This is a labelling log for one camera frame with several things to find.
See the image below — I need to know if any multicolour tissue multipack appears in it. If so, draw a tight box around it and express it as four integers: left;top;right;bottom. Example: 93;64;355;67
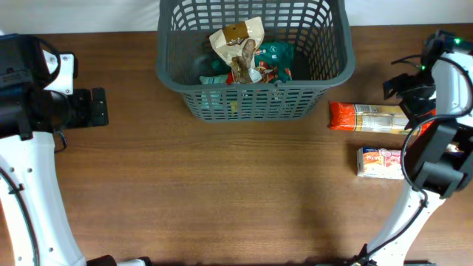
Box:
357;146;404;180

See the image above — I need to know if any teal wet wipes pack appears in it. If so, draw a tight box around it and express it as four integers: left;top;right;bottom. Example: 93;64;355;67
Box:
200;75;228;109

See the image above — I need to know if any green Nescafe coffee bag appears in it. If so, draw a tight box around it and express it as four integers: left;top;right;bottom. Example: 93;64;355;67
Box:
197;42;295;85

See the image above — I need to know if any orange spaghetti packet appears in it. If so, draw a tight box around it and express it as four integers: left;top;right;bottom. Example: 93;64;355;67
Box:
328;101;437;136

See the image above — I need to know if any beige brown snack pouch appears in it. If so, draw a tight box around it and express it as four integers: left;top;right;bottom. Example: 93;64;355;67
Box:
209;16;265;84

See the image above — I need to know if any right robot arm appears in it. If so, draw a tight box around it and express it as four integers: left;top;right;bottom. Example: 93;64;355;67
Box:
349;30;472;265

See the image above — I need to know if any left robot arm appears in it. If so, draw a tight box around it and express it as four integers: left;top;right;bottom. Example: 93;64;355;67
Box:
1;34;109;265

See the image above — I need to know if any grey plastic basket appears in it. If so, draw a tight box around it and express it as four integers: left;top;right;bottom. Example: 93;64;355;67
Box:
156;0;355;122

